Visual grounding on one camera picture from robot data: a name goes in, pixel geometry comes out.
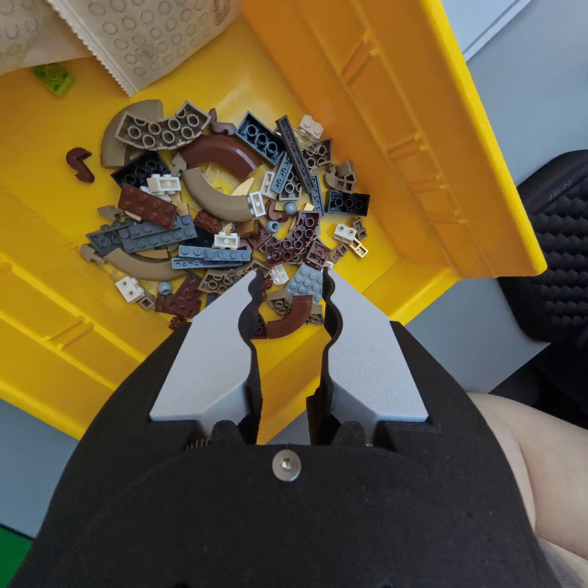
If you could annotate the cream paper bag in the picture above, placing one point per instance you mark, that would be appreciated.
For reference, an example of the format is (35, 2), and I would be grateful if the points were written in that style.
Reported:
(27, 36)
(151, 36)

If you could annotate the person's bare leg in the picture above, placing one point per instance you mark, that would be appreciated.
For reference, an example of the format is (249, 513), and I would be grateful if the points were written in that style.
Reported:
(551, 459)

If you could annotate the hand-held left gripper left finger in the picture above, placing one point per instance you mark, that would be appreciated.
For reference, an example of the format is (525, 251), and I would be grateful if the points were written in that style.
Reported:
(206, 367)

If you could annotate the green plastic bin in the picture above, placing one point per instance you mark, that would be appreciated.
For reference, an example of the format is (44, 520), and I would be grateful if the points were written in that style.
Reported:
(11, 560)

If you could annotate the black textured cushion pad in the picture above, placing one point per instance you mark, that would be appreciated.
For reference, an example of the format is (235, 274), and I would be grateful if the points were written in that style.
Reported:
(556, 252)

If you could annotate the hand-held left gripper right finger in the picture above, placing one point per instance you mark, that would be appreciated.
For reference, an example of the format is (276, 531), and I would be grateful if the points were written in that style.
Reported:
(372, 367)

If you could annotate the lime green brick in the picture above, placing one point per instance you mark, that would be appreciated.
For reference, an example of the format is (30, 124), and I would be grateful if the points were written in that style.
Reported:
(54, 79)

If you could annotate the yellow plastic bin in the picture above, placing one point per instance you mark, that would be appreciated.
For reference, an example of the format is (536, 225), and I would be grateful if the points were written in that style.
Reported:
(413, 138)

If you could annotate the pile of mixed toy bricks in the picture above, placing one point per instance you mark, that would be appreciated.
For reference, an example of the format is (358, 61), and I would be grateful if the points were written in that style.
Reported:
(151, 206)

